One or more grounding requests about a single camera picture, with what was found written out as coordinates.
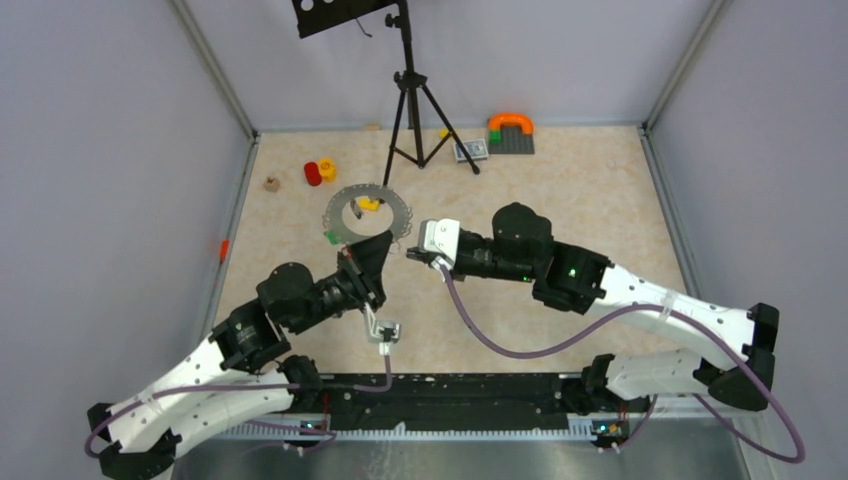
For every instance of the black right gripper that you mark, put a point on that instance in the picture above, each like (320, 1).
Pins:
(417, 254)

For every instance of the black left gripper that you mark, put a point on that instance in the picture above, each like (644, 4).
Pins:
(370, 253)

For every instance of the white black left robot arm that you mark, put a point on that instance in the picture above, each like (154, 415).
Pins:
(244, 368)

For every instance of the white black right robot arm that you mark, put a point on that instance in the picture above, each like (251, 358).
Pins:
(724, 353)

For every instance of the yellow lego brick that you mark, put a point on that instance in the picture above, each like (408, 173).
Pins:
(367, 204)

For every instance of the yellow plastic cylinder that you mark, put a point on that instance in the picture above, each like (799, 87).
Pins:
(327, 170)

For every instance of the red plastic cylinder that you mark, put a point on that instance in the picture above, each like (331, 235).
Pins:
(312, 174)

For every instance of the blue playing card box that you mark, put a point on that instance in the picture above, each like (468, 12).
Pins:
(477, 150)

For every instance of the small wooden block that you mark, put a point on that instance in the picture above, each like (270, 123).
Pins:
(271, 184)

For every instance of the grey lego baseplate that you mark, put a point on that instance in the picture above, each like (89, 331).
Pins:
(513, 143)

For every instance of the orange plastic arch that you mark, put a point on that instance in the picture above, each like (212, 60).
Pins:
(500, 120)

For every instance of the black tripod stand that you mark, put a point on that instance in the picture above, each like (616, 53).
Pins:
(410, 83)

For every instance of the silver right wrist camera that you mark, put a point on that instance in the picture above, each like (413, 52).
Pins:
(443, 233)

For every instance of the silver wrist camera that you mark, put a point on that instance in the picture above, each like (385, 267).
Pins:
(383, 334)
(443, 233)

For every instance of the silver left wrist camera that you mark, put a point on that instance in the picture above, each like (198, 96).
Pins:
(383, 334)

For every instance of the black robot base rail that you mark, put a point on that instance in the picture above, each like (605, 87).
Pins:
(452, 403)

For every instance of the black perforated mount plate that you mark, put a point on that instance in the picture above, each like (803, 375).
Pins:
(316, 16)

